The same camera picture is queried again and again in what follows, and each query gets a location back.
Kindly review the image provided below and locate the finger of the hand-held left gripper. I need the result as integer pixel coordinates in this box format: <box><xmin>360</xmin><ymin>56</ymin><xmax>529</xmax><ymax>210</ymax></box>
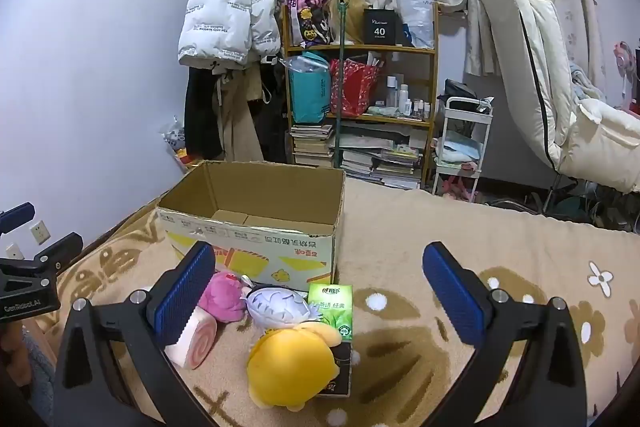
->
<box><xmin>0</xmin><ymin>202</ymin><xmax>36</xmax><ymax>236</ymax></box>
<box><xmin>0</xmin><ymin>232</ymin><xmax>84</xmax><ymax>289</ymax></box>

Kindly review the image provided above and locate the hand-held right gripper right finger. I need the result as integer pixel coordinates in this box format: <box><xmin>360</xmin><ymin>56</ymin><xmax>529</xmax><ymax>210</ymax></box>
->
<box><xmin>422</xmin><ymin>242</ymin><xmax>588</xmax><ymax>427</ymax></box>

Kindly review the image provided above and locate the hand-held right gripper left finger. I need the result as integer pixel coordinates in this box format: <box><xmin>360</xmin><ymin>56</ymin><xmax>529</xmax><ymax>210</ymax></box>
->
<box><xmin>52</xmin><ymin>241</ymin><xmax>217</xmax><ymax>427</ymax></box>

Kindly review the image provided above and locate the pink plush bear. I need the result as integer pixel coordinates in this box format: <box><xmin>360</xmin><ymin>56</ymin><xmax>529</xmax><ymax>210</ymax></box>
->
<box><xmin>197</xmin><ymin>271</ymin><xmax>251</xmax><ymax>324</ymax></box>

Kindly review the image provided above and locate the pink swirl roll plush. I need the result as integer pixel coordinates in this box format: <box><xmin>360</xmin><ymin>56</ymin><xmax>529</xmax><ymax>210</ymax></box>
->
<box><xmin>164</xmin><ymin>307</ymin><xmax>218</xmax><ymax>370</ymax></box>

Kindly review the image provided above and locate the white-haired plush doll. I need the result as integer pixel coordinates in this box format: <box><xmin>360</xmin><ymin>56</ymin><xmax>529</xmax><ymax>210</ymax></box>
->
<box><xmin>242</xmin><ymin>276</ymin><xmax>323</xmax><ymax>325</ymax></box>

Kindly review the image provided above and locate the printed cardboard box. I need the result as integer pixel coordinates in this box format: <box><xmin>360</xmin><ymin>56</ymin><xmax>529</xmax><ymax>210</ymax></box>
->
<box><xmin>156</xmin><ymin>160</ymin><xmax>347</xmax><ymax>295</ymax></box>

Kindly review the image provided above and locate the yellow plush toy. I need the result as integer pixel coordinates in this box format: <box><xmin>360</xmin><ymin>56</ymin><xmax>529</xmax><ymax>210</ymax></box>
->
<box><xmin>246</xmin><ymin>322</ymin><xmax>343</xmax><ymax>410</ymax></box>

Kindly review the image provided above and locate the beige patterned blanket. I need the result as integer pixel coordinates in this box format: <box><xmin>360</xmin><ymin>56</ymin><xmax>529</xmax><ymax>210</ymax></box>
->
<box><xmin>30</xmin><ymin>177</ymin><xmax>640</xmax><ymax>427</ymax></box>

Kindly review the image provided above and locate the green tissue packet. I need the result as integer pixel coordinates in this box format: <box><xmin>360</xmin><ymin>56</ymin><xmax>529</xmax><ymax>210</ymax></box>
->
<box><xmin>306</xmin><ymin>283</ymin><xmax>355</xmax><ymax>343</ymax></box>

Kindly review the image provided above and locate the small black carton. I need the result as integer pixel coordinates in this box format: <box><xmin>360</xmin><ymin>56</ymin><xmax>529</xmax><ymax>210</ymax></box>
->
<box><xmin>315</xmin><ymin>339</ymin><xmax>353</xmax><ymax>399</ymax></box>

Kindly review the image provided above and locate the printed plastic bag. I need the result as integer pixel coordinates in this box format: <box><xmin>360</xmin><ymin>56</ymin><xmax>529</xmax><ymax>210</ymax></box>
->
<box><xmin>160</xmin><ymin>117</ymin><xmax>201</xmax><ymax>172</ymax></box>

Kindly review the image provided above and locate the wide pile of books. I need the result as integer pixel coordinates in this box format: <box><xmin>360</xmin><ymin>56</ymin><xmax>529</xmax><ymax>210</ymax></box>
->
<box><xmin>340</xmin><ymin>127</ymin><xmax>427</xmax><ymax>190</ymax></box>

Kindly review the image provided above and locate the white trolley cart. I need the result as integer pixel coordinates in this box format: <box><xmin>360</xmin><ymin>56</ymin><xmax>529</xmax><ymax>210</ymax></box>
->
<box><xmin>431</xmin><ymin>96</ymin><xmax>493</xmax><ymax>198</ymax></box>

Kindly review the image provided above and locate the black coat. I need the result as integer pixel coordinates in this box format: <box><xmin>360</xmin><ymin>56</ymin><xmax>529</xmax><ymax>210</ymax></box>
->
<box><xmin>182</xmin><ymin>67</ymin><xmax>224</xmax><ymax>162</ymax></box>

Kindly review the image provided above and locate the beige coat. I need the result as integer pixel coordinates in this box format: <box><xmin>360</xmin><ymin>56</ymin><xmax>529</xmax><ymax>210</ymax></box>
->
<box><xmin>212</xmin><ymin>66</ymin><xmax>266</xmax><ymax>162</ymax></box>

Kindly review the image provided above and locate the small stack of books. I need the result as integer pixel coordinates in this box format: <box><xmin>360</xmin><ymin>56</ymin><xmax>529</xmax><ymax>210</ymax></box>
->
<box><xmin>290</xmin><ymin>123</ymin><xmax>335</xmax><ymax>168</ymax></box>

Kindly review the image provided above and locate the black bag on trolley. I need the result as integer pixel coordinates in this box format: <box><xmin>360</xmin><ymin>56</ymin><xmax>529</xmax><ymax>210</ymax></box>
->
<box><xmin>439</xmin><ymin>79</ymin><xmax>493</xmax><ymax>114</ymax></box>

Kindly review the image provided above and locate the group of white bottles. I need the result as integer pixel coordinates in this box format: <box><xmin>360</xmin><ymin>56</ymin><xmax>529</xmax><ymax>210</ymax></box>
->
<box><xmin>385</xmin><ymin>76</ymin><xmax>433</xmax><ymax>118</ymax></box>

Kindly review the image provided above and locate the black hanging garment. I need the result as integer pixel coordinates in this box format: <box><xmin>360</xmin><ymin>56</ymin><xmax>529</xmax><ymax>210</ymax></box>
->
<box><xmin>252</xmin><ymin>57</ymin><xmax>292</xmax><ymax>164</ymax></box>

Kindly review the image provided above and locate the wooden shelf rack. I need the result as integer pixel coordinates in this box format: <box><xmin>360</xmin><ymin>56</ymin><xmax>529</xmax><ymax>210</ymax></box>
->
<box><xmin>282</xmin><ymin>2</ymin><xmax>441</xmax><ymax>190</ymax></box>

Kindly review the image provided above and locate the red gift bag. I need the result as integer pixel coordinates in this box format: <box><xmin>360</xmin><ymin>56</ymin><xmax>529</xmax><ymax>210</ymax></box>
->
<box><xmin>327</xmin><ymin>59</ymin><xmax>383</xmax><ymax>118</ymax></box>

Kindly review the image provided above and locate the teal paper bag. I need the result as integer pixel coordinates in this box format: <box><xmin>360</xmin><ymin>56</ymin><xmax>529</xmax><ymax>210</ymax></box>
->
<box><xmin>289</xmin><ymin>54</ymin><xmax>332</xmax><ymax>124</ymax></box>

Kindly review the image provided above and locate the green pole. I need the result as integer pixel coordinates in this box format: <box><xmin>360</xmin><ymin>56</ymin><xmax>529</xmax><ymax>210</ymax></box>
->
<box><xmin>332</xmin><ymin>0</ymin><xmax>352</xmax><ymax>168</ymax></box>

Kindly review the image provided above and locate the light blue cloth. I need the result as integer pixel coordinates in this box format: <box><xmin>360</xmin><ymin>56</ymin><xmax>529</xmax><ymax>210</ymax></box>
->
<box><xmin>567</xmin><ymin>62</ymin><xmax>607</xmax><ymax>102</ymax></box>

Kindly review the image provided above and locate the black square box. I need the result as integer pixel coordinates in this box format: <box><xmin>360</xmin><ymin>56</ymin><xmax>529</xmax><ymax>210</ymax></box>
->
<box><xmin>362</xmin><ymin>8</ymin><xmax>398</xmax><ymax>45</ymax></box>

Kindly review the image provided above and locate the clear plastic bag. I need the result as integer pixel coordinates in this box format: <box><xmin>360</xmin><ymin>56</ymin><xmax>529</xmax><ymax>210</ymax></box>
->
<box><xmin>396</xmin><ymin>0</ymin><xmax>435</xmax><ymax>48</ymax></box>

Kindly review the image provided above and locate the pink desk fan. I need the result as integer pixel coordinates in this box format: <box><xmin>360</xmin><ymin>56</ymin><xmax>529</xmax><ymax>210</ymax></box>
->
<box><xmin>614</xmin><ymin>41</ymin><xmax>639</xmax><ymax>80</ymax></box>

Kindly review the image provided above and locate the colourful printed tote bag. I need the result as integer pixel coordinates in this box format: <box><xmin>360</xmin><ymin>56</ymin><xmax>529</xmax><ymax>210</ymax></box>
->
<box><xmin>287</xmin><ymin>0</ymin><xmax>332</xmax><ymax>48</ymax></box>

